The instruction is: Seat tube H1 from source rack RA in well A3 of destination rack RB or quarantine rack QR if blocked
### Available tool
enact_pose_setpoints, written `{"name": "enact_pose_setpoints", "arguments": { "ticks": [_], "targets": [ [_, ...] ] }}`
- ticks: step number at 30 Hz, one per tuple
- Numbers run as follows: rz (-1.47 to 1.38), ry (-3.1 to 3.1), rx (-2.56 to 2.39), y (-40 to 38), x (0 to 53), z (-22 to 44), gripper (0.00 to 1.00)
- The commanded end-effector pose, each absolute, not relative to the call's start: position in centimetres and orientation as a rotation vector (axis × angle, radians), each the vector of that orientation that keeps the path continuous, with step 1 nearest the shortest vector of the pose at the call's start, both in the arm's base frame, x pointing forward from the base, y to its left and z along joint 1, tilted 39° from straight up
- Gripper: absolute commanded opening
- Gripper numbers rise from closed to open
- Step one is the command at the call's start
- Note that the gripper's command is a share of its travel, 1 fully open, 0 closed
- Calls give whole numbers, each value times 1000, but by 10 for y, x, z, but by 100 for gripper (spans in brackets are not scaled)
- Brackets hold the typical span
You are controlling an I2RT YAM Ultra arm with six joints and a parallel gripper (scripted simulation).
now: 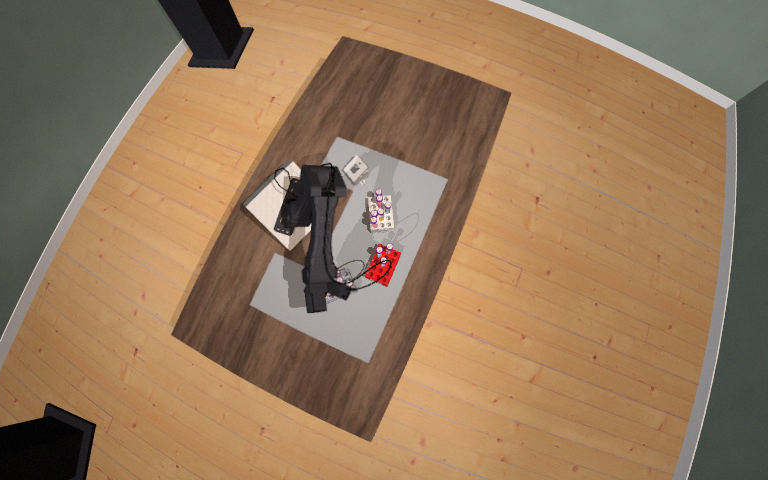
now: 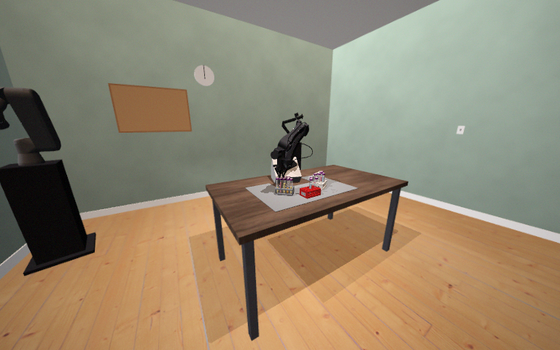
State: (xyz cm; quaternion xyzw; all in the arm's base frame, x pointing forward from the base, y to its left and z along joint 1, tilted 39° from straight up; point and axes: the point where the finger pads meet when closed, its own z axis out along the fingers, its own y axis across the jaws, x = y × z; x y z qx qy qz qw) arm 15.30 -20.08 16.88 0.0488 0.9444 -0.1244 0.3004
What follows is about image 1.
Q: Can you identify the white tube rack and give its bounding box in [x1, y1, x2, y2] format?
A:
[368, 195, 394, 233]

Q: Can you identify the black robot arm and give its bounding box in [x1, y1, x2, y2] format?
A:
[274, 165, 352, 313]

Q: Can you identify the red tube rack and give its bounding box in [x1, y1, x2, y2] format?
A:
[365, 244, 401, 287]

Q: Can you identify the grey bench mat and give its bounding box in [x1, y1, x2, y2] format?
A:
[250, 137, 448, 363]

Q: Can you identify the cream square panel with done button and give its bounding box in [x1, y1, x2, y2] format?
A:
[343, 155, 369, 186]

